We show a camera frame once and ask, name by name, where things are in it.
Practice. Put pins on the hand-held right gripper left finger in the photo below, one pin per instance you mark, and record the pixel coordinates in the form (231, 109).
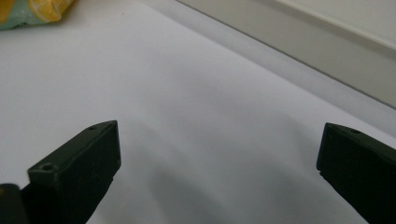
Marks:
(77, 174)

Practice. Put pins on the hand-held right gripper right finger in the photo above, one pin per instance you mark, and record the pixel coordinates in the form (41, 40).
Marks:
(361, 168)

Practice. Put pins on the teal and yellow snack packet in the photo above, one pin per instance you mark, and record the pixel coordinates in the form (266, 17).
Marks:
(34, 11)

